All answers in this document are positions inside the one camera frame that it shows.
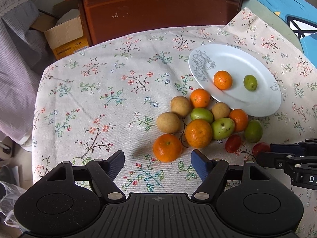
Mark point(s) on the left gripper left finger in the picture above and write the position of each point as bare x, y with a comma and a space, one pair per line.
103, 173

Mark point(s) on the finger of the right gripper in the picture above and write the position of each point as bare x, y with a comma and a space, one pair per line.
276, 160
286, 148

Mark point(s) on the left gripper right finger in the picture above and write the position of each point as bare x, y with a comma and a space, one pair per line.
212, 174

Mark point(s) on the red cherry tomato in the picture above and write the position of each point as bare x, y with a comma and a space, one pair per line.
233, 143
260, 147

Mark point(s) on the large orange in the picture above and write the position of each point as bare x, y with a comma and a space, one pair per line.
167, 148
198, 133

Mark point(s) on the spotted green jujube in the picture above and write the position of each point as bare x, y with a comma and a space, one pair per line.
222, 128

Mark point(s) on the brown longan right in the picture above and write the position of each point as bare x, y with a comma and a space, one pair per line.
220, 110

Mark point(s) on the brown longan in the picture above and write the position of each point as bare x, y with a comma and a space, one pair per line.
180, 106
168, 122
220, 110

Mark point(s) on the brown longan left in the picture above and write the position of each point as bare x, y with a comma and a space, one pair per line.
168, 122

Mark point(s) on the brown longan top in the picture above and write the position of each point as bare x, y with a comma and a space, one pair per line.
180, 106

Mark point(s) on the floral tablecloth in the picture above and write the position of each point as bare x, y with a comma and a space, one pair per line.
107, 98

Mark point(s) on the small orange near plate top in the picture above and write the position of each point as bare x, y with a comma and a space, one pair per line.
200, 98

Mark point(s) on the clear plastic bag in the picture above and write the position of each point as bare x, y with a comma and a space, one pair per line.
9, 195

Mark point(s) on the white oval plate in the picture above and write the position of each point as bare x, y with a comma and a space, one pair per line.
206, 60

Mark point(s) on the lilac checked cloth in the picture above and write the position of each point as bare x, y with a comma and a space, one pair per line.
25, 54

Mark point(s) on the cardboard box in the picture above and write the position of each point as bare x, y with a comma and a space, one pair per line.
63, 30

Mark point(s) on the blue patterned fabric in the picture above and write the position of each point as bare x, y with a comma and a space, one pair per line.
300, 16

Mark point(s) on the brown wooden cabinet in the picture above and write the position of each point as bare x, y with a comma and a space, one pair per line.
104, 20

